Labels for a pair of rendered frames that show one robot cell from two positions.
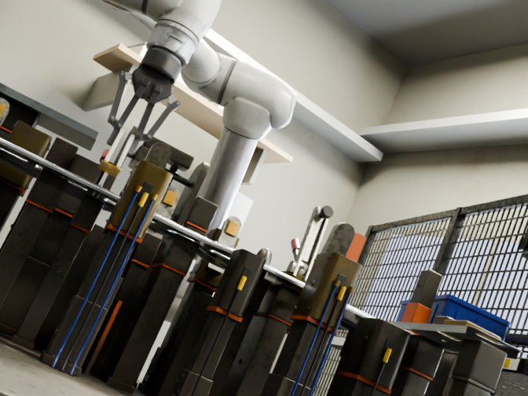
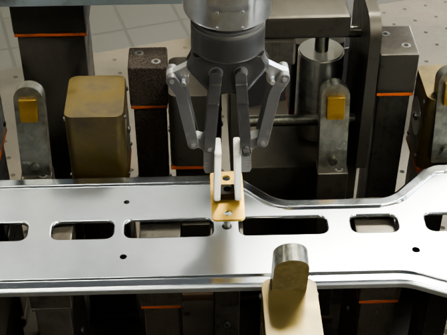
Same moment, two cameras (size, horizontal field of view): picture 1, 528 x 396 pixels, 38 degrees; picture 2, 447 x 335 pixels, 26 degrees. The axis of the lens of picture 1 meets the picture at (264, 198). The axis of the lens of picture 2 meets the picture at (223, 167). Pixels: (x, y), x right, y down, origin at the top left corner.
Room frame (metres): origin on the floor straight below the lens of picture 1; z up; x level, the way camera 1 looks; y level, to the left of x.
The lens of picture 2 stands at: (0.57, 0.12, 1.79)
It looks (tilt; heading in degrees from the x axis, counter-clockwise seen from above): 40 degrees down; 11
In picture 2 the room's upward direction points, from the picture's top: straight up
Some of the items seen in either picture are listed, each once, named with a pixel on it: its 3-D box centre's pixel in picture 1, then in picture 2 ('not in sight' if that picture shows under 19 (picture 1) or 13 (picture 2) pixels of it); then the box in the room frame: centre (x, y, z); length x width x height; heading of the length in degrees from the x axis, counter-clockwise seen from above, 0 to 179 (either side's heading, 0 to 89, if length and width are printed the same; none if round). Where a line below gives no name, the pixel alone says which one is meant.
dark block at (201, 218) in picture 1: (165, 289); (378, 164); (1.65, 0.11, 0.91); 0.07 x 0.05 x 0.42; 13
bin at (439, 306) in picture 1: (444, 335); not in sight; (1.83, -0.54, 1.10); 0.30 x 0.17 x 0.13; 6
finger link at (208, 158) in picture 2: (111, 130); (201, 151); (1.38, 0.31, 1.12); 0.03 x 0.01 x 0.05; 103
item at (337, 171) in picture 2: (121, 301); (324, 246); (1.54, 0.18, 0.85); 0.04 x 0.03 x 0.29; 103
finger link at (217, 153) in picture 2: (113, 147); (217, 169); (1.39, 0.29, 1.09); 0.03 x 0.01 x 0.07; 13
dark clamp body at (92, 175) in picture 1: (47, 247); (196, 181); (1.59, 0.37, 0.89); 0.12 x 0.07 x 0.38; 13
